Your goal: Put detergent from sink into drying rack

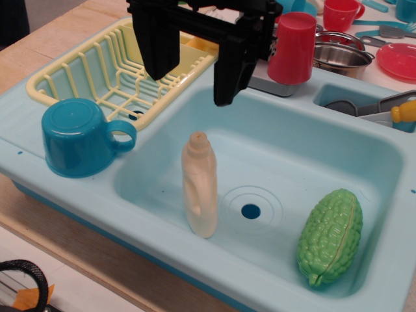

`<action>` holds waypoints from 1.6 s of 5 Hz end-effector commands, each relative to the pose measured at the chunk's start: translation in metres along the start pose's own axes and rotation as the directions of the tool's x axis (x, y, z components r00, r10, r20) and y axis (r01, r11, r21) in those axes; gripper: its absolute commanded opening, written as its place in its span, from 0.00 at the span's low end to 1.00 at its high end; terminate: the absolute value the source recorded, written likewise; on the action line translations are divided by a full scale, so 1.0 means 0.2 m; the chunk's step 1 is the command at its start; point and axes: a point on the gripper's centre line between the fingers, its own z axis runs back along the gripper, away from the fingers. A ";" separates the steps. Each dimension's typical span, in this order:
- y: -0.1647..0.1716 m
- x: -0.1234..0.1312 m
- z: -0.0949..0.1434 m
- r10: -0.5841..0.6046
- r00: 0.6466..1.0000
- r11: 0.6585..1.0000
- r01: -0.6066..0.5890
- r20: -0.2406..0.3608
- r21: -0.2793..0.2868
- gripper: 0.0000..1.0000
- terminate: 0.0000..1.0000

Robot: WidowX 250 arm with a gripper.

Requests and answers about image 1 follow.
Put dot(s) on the grey toy pan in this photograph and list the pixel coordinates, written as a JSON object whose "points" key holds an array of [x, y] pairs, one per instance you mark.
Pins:
{"points": [[383, 105]]}

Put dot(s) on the stainless steel pot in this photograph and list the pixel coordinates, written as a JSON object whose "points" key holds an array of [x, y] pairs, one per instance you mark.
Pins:
{"points": [[341, 53]]}

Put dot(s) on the teal cup behind faucet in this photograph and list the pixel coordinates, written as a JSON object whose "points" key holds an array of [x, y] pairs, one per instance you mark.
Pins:
{"points": [[297, 6]]}

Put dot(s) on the red cup with handle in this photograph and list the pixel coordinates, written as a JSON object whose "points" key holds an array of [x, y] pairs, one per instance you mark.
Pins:
{"points": [[339, 15]]}

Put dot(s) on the teal toy utensil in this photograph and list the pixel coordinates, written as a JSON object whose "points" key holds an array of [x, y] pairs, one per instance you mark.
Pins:
{"points": [[410, 27]]}

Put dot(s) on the orange tape piece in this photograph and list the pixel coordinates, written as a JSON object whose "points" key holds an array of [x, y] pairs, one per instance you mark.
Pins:
{"points": [[29, 298]]}

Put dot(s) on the orange sponge in rack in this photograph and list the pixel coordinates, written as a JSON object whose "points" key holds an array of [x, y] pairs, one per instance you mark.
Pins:
{"points": [[202, 44]]}

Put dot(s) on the light blue toy sink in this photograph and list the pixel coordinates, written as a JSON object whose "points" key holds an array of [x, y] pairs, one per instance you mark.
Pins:
{"points": [[276, 158]]}

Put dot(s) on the red upside-down tumbler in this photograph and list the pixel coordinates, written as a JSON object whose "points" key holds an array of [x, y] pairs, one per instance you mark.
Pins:
{"points": [[292, 61]]}

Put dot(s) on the teal cup top right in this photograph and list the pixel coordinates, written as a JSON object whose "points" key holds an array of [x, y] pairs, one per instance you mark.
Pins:
{"points": [[406, 10]]}

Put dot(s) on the red plastic plate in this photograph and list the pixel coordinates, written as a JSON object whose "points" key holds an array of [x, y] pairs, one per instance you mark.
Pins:
{"points": [[398, 60]]}

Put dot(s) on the green bitter melon toy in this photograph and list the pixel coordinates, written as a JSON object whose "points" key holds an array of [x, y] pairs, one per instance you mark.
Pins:
{"points": [[330, 238]]}

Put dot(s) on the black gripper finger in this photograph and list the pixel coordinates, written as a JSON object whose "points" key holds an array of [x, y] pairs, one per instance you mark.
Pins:
{"points": [[232, 71], [158, 42]]}

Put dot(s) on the yellow-handled utensil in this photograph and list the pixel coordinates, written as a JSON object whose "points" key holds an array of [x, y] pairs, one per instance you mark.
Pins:
{"points": [[404, 112]]}

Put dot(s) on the translucent white detergent bottle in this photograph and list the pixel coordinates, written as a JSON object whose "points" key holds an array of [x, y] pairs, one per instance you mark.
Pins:
{"points": [[200, 193]]}

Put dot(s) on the yellow drying rack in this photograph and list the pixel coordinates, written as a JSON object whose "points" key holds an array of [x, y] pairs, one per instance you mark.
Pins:
{"points": [[108, 69]]}

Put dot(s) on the grey toy faucet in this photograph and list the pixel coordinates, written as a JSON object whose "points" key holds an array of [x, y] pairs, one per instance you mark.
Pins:
{"points": [[261, 81]]}

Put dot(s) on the blue upside-down cup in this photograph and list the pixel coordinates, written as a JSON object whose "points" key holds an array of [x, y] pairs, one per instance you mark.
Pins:
{"points": [[78, 139]]}

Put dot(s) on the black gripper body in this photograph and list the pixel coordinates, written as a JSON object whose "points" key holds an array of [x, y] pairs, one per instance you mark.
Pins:
{"points": [[255, 25]]}

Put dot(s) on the grey toy spatula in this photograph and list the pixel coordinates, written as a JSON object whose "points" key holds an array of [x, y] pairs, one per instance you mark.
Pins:
{"points": [[384, 31]]}

